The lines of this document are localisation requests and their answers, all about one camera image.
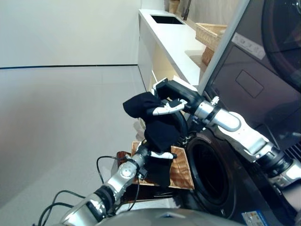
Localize beige vase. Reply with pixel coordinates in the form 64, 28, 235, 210
168, 0, 181, 14

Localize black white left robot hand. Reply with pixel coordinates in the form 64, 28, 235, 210
142, 144, 178, 160

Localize black garment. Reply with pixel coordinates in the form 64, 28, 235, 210
122, 92, 189, 188

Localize pale wicker tray basket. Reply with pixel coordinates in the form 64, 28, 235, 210
195, 22, 228, 51

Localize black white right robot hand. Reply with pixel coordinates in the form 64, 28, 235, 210
152, 78, 204, 116

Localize grey front-load washing machine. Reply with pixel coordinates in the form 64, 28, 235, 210
174, 89, 301, 226

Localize rectangular wicker laundry basket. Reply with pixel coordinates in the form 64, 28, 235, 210
131, 140, 195, 190

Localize round dark dryer door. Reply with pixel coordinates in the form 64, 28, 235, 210
261, 0, 301, 94

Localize dark kitchen faucet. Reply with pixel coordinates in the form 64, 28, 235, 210
181, 0, 192, 21

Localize black rectangular sink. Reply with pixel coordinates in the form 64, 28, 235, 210
150, 14, 186, 25

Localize silver robot torso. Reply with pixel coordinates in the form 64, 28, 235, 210
94, 207, 247, 226

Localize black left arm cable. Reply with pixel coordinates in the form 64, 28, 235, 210
37, 155, 142, 226

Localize white counter cabinet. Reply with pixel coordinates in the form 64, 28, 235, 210
138, 8, 208, 95

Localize amber translucent acrylic stool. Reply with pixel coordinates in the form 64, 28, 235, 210
116, 150, 176, 203

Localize colourful energy label sticker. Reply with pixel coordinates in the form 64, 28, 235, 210
241, 210, 271, 226

